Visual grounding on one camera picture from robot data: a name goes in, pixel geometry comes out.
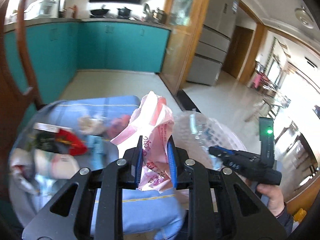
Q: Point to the dark green snack bag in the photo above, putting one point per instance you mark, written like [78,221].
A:
[45,141]

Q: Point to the blue table cloth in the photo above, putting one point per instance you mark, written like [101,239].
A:
[101,204]

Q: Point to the white dish rack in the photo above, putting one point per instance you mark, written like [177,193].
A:
[44,9]

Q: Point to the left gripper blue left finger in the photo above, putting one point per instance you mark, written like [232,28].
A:
[138,161]

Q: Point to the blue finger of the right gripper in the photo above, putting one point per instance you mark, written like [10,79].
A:
[220,152]

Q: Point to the pink plastic bag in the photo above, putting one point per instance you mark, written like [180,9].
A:
[153,120]

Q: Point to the black wok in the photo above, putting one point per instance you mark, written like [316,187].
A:
[99,13]

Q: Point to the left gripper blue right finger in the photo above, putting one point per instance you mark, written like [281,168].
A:
[171,149]

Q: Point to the silver refrigerator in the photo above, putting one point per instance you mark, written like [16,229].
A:
[214,41]

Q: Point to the white laundry basket bin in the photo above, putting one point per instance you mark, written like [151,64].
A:
[195,133]

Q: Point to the red snack wrapper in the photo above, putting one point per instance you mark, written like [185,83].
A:
[75,146]

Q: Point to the black cooking pot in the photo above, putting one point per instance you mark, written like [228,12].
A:
[124,12]

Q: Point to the teal kitchen cabinets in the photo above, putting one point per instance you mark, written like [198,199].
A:
[58,49]

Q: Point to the white crumpled tissue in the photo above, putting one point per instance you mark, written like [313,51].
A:
[91,126]

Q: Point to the right hand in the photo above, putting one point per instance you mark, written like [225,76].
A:
[276,203]

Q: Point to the brown wooden chair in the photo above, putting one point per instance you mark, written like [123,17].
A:
[14,100]

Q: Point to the white plastic bag with red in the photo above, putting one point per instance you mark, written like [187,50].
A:
[25,165]

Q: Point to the wooden glass door frame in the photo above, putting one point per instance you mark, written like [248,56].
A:
[185,19]

